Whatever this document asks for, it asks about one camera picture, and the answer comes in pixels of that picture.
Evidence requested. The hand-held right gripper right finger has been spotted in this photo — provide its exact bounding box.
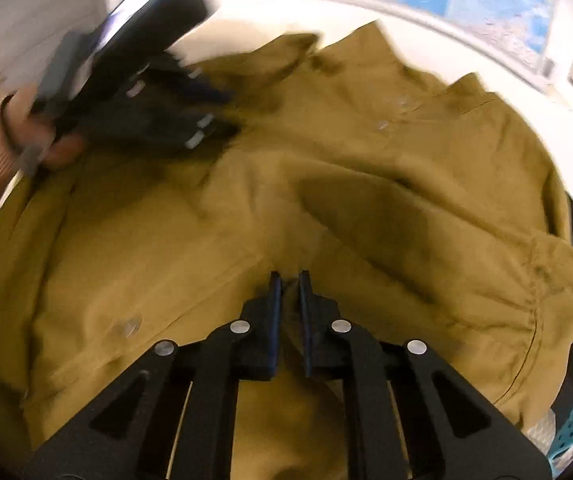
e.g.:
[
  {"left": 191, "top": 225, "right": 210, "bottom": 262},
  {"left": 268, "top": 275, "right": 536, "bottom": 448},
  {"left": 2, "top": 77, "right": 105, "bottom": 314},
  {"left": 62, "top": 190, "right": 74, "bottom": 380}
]
[{"left": 298, "top": 270, "right": 553, "bottom": 480}]

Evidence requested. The person's left hand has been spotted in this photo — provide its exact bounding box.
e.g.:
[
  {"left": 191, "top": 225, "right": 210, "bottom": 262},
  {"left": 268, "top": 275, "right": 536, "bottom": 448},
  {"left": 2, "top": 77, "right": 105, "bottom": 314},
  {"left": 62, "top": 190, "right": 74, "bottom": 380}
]
[{"left": 0, "top": 85, "right": 88, "bottom": 172}]

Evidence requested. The olive brown jacket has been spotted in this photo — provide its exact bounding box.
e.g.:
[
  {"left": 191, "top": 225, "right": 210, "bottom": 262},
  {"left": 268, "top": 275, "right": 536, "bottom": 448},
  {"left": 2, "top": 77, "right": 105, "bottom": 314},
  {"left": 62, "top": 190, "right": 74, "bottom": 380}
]
[{"left": 0, "top": 20, "right": 573, "bottom": 480}]

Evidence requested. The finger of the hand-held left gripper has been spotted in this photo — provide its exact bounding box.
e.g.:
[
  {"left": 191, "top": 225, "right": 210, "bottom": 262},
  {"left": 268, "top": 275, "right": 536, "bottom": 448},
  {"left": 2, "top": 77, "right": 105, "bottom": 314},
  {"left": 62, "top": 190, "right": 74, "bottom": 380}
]
[
  {"left": 84, "top": 91, "right": 241, "bottom": 159},
  {"left": 154, "top": 52, "right": 238, "bottom": 107}
]

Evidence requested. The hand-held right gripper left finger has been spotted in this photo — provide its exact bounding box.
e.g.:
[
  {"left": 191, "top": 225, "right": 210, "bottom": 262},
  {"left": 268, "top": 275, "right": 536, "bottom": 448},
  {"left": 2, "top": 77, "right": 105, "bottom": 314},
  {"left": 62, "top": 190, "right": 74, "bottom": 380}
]
[{"left": 24, "top": 270, "right": 284, "bottom": 480}]

